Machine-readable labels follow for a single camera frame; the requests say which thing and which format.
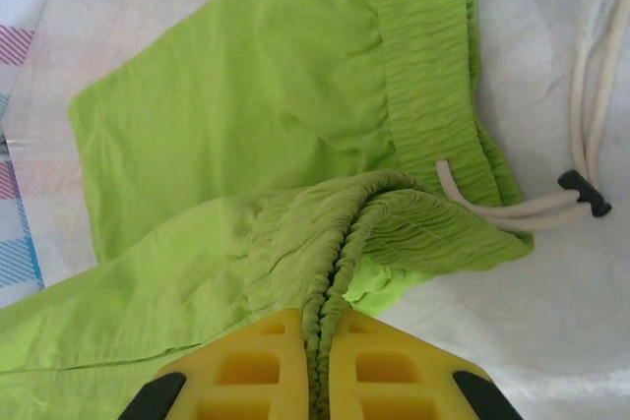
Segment lime green shorts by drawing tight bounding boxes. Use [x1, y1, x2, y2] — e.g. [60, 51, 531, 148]
[0, 0, 536, 420]

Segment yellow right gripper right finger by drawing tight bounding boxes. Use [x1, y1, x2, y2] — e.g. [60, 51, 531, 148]
[327, 310, 524, 420]

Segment white shorts drawstring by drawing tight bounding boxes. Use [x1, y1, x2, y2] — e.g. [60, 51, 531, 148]
[435, 0, 630, 233]

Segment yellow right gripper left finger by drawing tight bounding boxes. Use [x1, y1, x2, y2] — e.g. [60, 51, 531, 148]
[117, 306, 317, 420]

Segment black cord stopper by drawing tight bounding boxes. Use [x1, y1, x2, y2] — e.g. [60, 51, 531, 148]
[557, 169, 613, 218]

